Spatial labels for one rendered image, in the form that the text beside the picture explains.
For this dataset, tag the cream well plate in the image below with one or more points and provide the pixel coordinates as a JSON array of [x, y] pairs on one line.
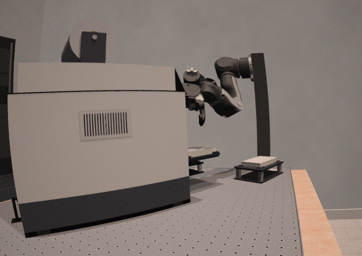
[[259, 161]]

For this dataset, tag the beige well plate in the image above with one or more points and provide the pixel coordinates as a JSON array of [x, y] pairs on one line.
[[201, 152]]

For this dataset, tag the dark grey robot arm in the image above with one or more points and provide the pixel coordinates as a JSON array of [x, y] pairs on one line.
[[226, 101]]

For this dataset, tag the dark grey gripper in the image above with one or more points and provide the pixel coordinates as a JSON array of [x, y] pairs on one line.
[[195, 100]]

